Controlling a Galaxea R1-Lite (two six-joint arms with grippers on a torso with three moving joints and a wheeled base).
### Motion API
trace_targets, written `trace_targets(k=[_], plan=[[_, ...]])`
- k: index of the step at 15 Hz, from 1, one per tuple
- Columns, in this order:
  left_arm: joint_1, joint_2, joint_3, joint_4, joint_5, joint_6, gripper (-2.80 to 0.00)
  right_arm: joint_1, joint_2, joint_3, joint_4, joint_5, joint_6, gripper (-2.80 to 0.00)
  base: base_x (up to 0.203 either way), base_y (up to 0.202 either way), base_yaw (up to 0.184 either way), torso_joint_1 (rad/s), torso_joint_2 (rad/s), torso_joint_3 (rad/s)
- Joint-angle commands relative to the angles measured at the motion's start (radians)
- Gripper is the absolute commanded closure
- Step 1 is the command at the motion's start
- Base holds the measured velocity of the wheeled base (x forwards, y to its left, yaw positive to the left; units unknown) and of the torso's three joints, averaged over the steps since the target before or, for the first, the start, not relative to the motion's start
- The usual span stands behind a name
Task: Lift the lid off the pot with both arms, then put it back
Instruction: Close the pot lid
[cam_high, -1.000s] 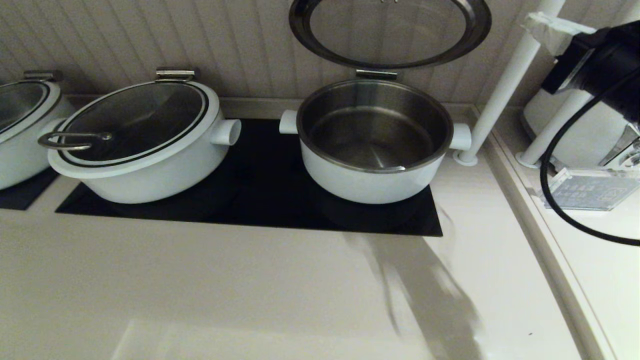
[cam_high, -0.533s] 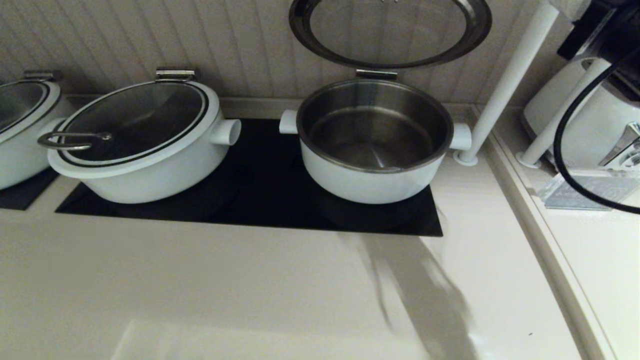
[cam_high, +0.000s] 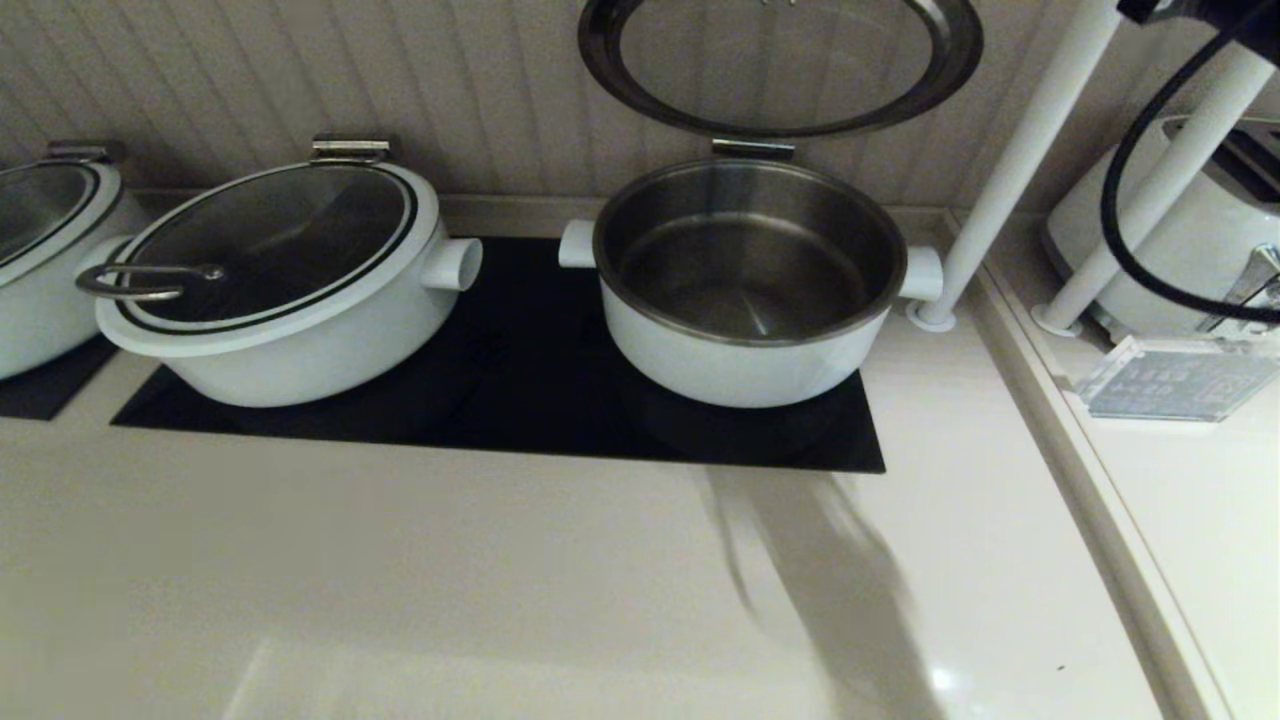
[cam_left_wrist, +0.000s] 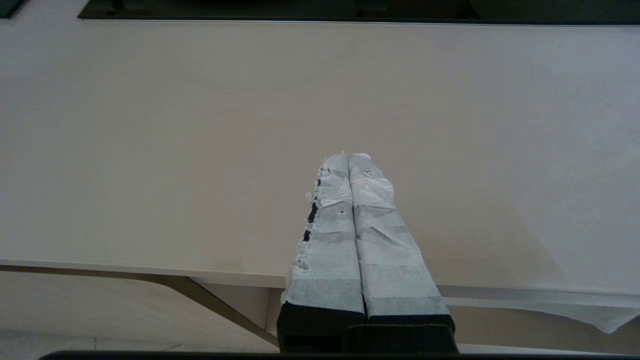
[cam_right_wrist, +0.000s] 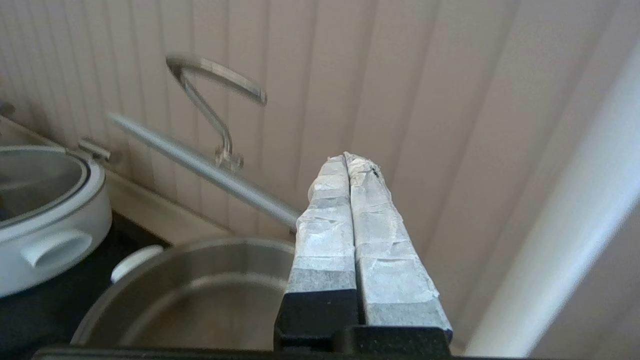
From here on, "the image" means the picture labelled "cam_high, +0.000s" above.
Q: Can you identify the black right arm cable loop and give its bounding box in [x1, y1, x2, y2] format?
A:
[1100, 0, 1280, 324]

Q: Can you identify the clear acrylic sign holder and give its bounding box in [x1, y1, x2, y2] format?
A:
[1072, 335, 1280, 422]

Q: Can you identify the white pot with steel insert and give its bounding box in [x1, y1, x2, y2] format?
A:
[558, 138, 946, 409]
[0, 142, 151, 381]
[97, 137, 484, 409]

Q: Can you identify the white toaster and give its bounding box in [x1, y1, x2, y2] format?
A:
[1037, 117, 1280, 341]

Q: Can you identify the glass lid with white rim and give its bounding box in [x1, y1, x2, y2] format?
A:
[75, 160, 441, 359]
[0, 160, 126, 291]
[577, 0, 984, 139]

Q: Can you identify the small black induction cooktop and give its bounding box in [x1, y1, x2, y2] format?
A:
[0, 335, 121, 422]

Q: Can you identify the large black induction cooktop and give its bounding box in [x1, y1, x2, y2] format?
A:
[110, 237, 886, 474]

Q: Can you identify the white slanted pole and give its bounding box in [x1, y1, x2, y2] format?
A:
[905, 0, 1126, 333]
[1030, 40, 1280, 338]

